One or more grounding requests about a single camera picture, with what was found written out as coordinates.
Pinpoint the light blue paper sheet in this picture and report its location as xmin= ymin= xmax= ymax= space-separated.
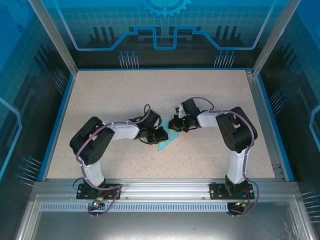
xmin=157 ymin=119 xmax=181 ymax=153

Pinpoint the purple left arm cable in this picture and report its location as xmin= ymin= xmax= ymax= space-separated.
xmin=74 ymin=104 xmax=125 ymax=218

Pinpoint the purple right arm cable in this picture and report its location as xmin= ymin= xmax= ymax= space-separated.
xmin=194 ymin=96 xmax=260 ymax=217

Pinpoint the slotted grey cable duct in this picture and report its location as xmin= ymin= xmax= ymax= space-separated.
xmin=38 ymin=202 xmax=232 ymax=213

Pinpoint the aluminium side rail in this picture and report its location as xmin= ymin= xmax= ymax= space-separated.
xmin=246 ymin=70 xmax=286 ymax=181

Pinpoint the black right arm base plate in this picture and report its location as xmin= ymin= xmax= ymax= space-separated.
xmin=209 ymin=182 xmax=254 ymax=201

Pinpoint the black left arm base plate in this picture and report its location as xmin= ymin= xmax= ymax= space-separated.
xmin=76 ymin=183 xmax=123 ymax=201

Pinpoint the steel sheet tray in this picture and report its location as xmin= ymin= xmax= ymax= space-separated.
xmin=14 ymin=193 xmax=317 ymax=240

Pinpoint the aluminium frame post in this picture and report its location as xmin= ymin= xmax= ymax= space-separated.
xmin=27 ymin=0 xmax=79 ymax=76
xmin=251 ymin=0 xmax=302 ymax=76

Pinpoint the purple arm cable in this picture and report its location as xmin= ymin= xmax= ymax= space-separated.
xmin=74 ymin=104 xmax=125 ymax=218
xmin=194 ymin=96 xmax=260 ymax=217

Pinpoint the long aluminium mounting rail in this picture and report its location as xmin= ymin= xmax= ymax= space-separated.
xmin=32 ymin=177 xmax=300 ymax=201

